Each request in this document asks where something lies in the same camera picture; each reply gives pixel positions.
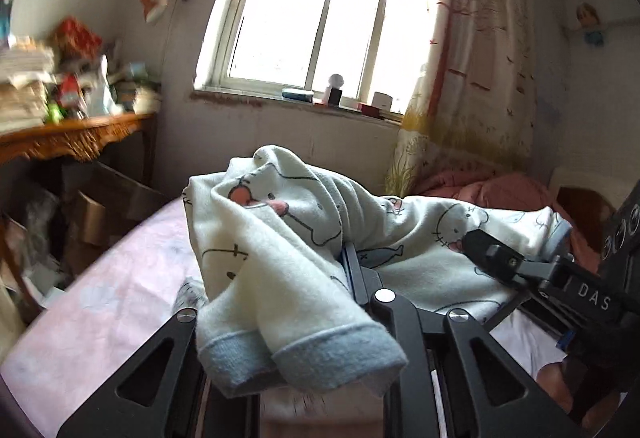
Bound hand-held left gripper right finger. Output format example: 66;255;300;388
340;243;583;438

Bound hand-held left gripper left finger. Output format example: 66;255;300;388
56;308;261;438

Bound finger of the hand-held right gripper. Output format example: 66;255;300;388
460;229;553;291
487;295;571;349

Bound cartoon cat print pants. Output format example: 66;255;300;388
182;144;573;396

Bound person's right hand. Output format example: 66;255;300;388
536;359;577;415

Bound pink quilt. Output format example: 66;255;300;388
410;168;601;269

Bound white and brown wooden headboard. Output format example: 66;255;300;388
547;165;631;239

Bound cardboard box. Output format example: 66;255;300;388
62;160;168;269

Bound tree print curtain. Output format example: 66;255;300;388
385;0;538;199

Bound carved wooden desk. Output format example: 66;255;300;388
0;112;158;184

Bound round white bulb lamp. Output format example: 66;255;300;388
324;74;346;107

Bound pile of books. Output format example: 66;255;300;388
112;63;163;114

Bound white plastic bottle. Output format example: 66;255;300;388
87;55;121;116

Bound stack of papers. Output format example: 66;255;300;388
0;38;56;134

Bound doll wall decoration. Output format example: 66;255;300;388
565;3;640;46

